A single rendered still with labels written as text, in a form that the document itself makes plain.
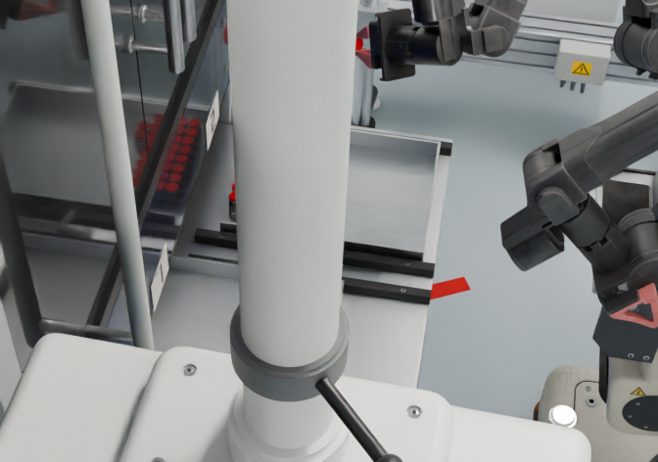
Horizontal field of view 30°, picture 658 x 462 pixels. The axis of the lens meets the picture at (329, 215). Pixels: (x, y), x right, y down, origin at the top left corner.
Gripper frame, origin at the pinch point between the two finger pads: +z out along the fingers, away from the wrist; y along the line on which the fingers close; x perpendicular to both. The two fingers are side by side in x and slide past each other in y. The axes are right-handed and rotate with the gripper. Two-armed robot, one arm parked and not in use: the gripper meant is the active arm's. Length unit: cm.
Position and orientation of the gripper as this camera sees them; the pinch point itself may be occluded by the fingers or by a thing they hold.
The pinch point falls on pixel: (355, 43)
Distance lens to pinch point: 190.9
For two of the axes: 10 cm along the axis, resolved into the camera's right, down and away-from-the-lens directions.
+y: -0.9, -9.7, -2.4
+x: -7.4, 2.2, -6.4
